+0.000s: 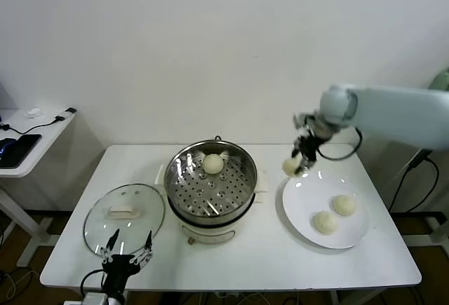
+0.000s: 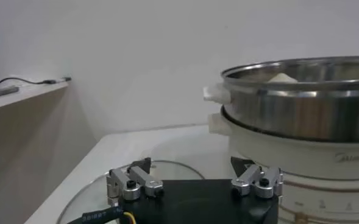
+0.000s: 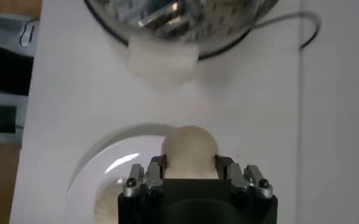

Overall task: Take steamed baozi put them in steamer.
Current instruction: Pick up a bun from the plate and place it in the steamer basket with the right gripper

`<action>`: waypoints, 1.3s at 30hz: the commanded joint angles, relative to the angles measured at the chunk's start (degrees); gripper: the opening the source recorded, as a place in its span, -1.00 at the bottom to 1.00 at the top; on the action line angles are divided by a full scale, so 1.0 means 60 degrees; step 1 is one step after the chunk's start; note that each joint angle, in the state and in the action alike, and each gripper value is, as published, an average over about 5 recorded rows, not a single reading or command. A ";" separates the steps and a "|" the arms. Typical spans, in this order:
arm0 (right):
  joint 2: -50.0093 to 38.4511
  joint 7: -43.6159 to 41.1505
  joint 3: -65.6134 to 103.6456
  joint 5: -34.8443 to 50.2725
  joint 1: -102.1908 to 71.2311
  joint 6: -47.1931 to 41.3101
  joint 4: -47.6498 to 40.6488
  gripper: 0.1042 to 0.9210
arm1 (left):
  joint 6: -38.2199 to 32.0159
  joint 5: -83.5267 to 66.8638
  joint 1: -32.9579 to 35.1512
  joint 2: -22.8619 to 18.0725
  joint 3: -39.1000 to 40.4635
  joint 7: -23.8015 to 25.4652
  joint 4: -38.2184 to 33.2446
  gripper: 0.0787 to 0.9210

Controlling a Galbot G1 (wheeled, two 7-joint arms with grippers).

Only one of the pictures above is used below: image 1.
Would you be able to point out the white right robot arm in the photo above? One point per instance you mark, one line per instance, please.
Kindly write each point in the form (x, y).
(386, 115)

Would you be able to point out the small white object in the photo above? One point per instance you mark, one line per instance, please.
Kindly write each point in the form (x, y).
(35, 112)

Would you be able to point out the glass pot lid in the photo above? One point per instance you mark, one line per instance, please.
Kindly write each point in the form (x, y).
(140, 210)

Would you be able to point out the steel steamer basket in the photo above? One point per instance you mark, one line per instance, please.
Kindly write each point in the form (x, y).
(196, 193)

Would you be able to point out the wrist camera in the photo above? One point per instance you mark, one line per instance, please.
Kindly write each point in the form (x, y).
(301, 120)
(94, 298)

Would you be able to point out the black phone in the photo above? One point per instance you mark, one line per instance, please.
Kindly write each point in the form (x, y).
(22, 147)

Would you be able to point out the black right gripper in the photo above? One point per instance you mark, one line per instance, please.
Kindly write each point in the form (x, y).
(310, 147)

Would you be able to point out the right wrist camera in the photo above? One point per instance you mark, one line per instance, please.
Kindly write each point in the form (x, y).
(301, 120)

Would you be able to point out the blue computer mouse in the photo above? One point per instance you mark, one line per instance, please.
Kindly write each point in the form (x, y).
(7, 145)

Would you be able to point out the black power adapter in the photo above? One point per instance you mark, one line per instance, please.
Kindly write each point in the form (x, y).
(419, 159)

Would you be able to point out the white side table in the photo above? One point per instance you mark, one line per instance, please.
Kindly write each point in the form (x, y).
(42, 122)

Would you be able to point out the mint green appliance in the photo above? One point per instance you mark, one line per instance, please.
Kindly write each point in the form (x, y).
(441, 80)

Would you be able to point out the white round plate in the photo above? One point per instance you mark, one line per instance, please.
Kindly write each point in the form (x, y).
(315, 193)

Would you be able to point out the white shelf table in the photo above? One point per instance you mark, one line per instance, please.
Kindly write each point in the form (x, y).
(436, 231)

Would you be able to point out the white steamed baozi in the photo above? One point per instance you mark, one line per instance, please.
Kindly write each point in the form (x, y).
(344, 205)
(325, 223)
(213, 163)
(289, 167)

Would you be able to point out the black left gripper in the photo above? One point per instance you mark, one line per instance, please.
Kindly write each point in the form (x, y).
(119, 266)

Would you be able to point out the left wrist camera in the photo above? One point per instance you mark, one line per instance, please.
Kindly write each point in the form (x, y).
(94, 298)

